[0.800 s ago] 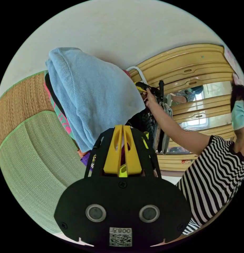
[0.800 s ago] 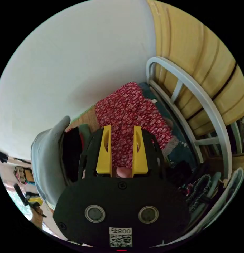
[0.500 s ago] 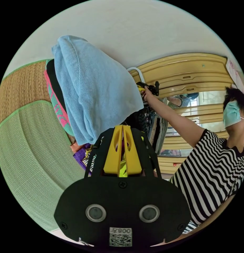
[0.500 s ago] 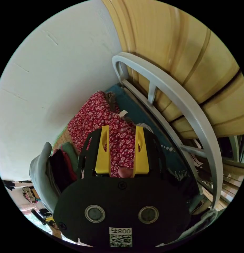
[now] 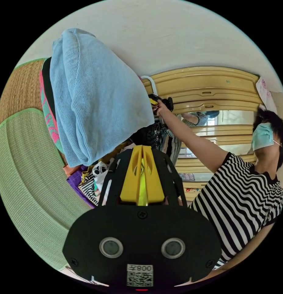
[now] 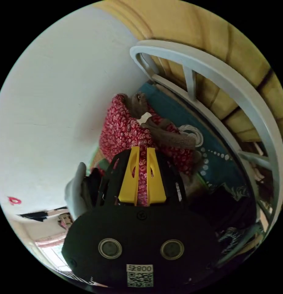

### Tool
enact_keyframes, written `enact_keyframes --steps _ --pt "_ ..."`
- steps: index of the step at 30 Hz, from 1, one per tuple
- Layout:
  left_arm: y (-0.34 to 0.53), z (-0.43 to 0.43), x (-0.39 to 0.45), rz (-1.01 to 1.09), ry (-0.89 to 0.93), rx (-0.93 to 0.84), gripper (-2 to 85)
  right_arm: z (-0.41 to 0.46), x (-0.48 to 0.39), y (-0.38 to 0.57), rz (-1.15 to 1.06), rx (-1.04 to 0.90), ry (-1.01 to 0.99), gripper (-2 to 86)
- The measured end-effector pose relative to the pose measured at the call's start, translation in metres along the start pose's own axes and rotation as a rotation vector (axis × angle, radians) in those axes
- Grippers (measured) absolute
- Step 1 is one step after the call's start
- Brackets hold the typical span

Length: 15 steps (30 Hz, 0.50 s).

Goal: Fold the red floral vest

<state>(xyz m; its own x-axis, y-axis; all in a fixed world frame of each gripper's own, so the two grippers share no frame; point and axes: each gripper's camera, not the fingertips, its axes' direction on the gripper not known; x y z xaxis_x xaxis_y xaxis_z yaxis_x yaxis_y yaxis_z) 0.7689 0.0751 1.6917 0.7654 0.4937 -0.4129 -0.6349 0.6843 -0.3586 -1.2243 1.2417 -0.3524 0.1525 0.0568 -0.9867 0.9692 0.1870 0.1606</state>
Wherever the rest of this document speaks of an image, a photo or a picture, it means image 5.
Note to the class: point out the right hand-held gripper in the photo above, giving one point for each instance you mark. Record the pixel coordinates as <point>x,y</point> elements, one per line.
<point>168,103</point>

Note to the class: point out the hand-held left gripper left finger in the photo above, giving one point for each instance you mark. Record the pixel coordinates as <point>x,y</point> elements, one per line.
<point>131,179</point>

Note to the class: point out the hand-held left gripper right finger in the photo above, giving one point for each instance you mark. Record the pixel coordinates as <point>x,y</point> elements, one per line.
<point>152,181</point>

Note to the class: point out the person's right forearm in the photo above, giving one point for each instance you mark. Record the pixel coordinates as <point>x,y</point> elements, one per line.
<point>180,131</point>

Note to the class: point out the pink floral cloth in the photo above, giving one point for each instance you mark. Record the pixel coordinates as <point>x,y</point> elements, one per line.
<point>266,94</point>

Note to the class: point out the person's right hand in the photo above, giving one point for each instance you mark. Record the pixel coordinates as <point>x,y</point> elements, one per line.
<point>162,110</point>

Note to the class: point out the yellow cupboard with mirror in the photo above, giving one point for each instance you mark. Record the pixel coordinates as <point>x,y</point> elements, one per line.
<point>201,87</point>

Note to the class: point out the pile of clothes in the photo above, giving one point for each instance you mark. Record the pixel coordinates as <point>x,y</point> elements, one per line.
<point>95,96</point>

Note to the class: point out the person's body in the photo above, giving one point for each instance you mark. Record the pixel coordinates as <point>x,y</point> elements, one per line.
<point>235,206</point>

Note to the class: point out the bed with woven mats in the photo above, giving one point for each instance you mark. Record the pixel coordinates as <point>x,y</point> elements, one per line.
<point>26,160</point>

